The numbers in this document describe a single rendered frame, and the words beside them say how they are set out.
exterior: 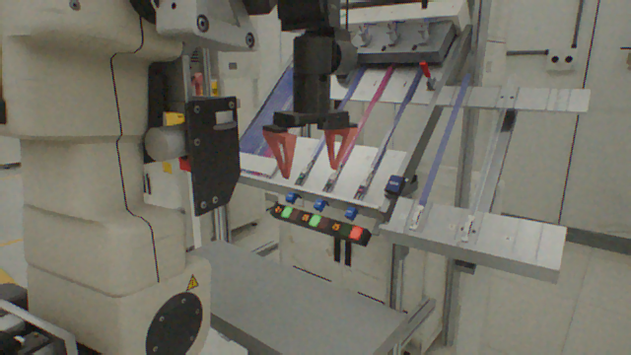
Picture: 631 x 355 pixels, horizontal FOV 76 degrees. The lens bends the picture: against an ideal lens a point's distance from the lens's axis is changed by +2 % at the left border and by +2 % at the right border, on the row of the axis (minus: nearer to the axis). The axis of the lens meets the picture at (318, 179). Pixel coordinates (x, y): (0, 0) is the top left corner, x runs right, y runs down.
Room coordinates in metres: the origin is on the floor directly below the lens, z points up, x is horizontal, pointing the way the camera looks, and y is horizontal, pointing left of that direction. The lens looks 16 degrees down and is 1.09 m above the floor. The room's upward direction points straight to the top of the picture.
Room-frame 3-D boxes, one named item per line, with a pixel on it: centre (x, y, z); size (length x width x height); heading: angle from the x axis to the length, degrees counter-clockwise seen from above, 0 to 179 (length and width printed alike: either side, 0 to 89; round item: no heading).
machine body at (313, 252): (1.69, -0.29, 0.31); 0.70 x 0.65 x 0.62; 52
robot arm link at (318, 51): (0.62, 0.01, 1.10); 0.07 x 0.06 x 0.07; 150
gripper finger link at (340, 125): (0.64, -0.02, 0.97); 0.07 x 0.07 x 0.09; 38
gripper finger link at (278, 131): (0.59, 0.04, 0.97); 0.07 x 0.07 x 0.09; 38
